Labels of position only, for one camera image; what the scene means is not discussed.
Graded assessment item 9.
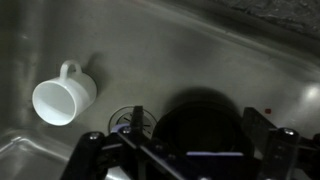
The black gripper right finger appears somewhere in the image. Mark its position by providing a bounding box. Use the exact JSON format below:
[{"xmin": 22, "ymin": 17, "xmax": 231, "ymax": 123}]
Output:
[{"xmin": 242, "ymin": 107, "xmax": 320, "ymax": 180}]

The metal sink drain strainer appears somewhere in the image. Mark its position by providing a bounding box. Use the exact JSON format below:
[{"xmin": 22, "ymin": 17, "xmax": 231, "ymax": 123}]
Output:
[{"xmin": 108, "ymin": 106, "xmax": 157, "ymax": 138}]

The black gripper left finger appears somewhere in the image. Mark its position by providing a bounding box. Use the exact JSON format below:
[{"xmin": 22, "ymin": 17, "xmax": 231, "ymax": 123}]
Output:
[{"xmin": 60, "ymin": 106, "xmax": 187, "ymax": 180}]

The white ceramic mug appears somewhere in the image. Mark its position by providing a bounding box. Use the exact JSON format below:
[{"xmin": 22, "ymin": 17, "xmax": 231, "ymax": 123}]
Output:
[{"xmin": 32, "ymin": 60, "xmax": 97, "ymax": 126}]

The stainless steel sink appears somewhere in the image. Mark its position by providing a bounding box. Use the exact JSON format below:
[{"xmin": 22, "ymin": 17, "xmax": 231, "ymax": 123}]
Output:
[{"xmin": 0, "ymin": 0, "xmax": 319, "ymax": 180}]

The black bowl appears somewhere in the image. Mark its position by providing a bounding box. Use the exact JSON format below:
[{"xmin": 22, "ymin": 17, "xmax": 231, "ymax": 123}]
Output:
[{"xmin": 153, "ymin": 102, "xmax": 254, "ymax": 156}]

